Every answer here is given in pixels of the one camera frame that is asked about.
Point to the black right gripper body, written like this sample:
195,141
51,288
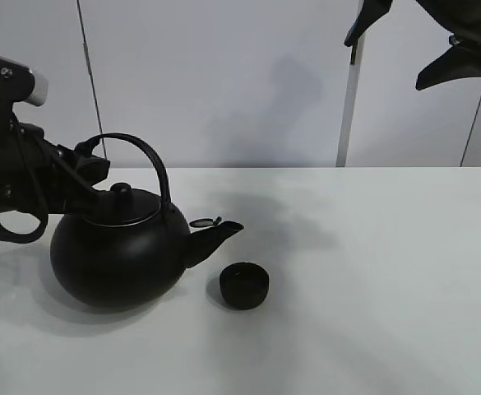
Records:
461,18

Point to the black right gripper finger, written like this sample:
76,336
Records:
458,62
370,12

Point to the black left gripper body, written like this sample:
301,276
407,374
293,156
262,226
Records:
30,152

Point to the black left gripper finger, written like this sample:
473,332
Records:
93,169
68,191

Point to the black cast iron teapot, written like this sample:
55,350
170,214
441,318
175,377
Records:
135,246

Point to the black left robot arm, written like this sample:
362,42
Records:
19,83

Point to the small black teacup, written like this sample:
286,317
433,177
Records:
244,285

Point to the white vertical partition post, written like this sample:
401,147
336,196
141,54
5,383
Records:
349,103

